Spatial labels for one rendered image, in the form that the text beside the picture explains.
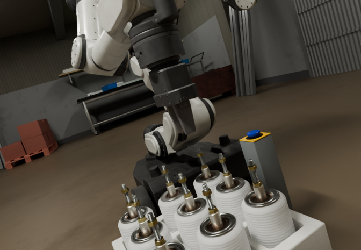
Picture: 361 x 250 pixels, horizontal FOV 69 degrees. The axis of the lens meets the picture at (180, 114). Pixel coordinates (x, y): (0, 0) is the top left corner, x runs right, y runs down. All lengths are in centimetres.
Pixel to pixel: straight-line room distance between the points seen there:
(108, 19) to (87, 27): 26
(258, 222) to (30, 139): 567
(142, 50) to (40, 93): 707
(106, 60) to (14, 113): 697
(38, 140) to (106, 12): 558
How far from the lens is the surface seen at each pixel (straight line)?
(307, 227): 64
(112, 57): 61
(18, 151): 615
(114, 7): 49
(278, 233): 61
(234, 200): 68
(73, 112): 744
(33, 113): 749
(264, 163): 83
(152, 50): 46
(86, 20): 79
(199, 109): 98
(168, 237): 63
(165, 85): 45
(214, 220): 56
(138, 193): 107
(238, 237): 55
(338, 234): 93
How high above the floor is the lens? 54
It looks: 7 degrees down
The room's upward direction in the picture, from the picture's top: 19 degrees counter-clockwise
